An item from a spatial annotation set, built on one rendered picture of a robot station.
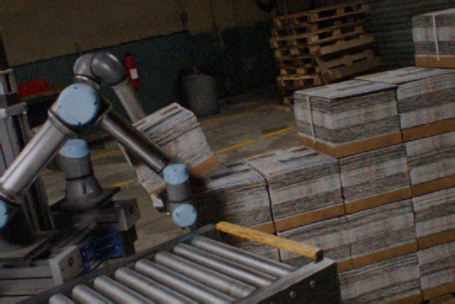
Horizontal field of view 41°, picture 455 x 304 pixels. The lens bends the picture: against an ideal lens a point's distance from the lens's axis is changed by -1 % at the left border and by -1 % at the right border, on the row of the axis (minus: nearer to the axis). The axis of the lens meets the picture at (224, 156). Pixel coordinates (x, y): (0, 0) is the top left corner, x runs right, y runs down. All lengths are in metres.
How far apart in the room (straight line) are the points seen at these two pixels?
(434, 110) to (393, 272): 0.67
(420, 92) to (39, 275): 1.55
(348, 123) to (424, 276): 0.74
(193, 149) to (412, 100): 0.87
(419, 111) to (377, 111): 0.18
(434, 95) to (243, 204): 0.86
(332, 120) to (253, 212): 0.46
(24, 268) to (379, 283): 1.38
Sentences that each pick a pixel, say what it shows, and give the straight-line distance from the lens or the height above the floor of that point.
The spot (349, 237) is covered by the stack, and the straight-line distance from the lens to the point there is 2.45.
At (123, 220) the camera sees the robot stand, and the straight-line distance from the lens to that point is 2.43.
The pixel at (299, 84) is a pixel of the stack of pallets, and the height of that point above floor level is 0.32.
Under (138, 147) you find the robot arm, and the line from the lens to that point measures 1.99.
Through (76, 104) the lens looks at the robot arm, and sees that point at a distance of 1.82.
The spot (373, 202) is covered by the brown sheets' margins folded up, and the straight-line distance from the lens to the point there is 2.45.
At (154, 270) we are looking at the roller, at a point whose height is 0.80.
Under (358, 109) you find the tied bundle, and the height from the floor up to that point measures 1.00.
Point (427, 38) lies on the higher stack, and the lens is 2.79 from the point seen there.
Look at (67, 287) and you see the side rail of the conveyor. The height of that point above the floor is 0.80.
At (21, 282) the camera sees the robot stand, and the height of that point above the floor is 0.71.
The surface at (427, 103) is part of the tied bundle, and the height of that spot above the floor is 0.97.
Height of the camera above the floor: 1.42
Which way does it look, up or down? 13 degrees down
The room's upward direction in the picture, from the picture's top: 10 degrees counter-clockwise
